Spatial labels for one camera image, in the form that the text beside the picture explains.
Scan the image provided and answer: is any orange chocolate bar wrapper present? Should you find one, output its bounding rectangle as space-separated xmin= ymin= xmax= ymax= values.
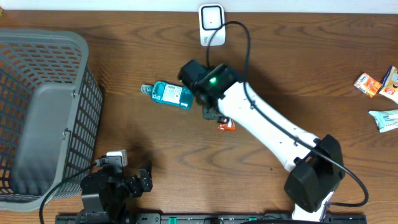
xmin=217 ymin=117 xmax=236 ymax=131

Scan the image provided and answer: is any blue mouthwash bottle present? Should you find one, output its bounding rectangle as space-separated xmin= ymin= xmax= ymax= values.
xmin=141 ymin=81 xmax=194 ymax=110

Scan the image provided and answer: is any small orange snack box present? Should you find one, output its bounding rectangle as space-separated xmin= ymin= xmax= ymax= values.
xmin=354 ymin=73 xmax=382 ymax=98

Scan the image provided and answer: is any teal wet wipes pack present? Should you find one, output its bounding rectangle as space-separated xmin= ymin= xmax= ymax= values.
xmin=368 ymin=110 xmax=397 ymax=133

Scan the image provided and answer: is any cream snack bag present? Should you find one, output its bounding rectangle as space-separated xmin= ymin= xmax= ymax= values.
xmin=379 ymin=66 xmax=398 ymax=103

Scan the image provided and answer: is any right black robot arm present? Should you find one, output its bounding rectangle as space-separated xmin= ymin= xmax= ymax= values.
xmin=178 ymin=60 xmax=345 ymax=222

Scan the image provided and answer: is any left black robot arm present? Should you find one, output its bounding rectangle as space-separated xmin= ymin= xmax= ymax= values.
xmin=75 ymin=161 xmax=153 ymax=224

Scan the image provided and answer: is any white barcode scanner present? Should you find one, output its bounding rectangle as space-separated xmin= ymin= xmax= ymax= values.
xmin=198 ymin=4 xmax=226 ymax=47

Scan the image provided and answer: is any grey plastic shopping basket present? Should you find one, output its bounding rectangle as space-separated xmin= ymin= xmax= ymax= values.
xmin=1 ymin=29 xmax=103 ymax=212

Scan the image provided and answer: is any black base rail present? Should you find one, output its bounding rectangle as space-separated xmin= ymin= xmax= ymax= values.
xmin=55 ymin=212 xmax=368 ymax=224

